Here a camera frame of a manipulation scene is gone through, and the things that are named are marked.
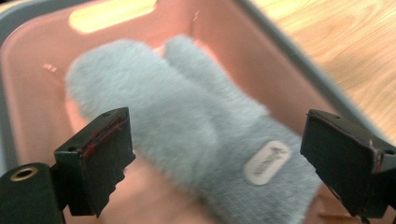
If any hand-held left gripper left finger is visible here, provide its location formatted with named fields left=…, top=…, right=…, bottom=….
left=53, top=106, right=136, bottom=218

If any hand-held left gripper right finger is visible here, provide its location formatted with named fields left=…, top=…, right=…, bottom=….
left=300, top=108, right=396, bottom=219

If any grey mitten with label patch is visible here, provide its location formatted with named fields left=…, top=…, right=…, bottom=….
left=64, top=34, right=322, bottom=224

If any pink basin with grey rim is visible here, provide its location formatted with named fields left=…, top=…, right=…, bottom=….
left=0, top=0, right=396, bottom=224

